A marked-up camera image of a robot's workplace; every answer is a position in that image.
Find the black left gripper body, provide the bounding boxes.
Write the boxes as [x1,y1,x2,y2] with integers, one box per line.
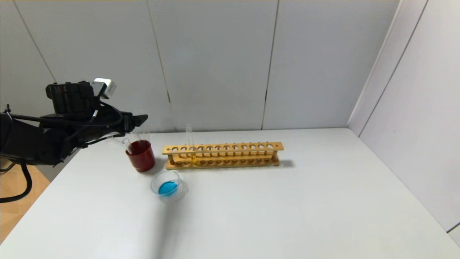
[97,111,134,135]

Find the blue pigment glass test tube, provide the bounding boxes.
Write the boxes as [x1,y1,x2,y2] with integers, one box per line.
[120,135,134,154]

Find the yellow pigment glass test tube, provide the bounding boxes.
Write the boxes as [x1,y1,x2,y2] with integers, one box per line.
[185,124,198,165]

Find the wooden test tube rack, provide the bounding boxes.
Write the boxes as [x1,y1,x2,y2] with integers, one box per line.
[162,142,285,170]

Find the red plastic cup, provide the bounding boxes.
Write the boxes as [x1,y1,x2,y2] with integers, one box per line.
[125,140,156,172]

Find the clear glass beaker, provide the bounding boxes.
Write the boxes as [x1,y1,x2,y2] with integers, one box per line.
[150,171,188,204]

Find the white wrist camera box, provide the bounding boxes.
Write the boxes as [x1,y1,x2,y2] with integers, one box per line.
[92,78,117,99]

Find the black hanging arm cable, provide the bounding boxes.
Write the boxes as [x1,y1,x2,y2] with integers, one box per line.
[0,162,33,204]

